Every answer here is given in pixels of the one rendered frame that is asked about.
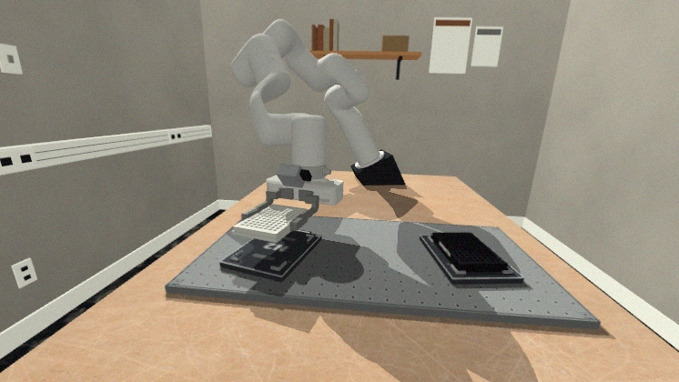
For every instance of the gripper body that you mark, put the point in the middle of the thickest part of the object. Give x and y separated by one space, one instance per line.
330 191

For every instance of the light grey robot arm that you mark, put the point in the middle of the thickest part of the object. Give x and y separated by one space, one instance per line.
259 62

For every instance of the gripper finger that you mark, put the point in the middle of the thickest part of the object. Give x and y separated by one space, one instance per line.
307 197
283 192

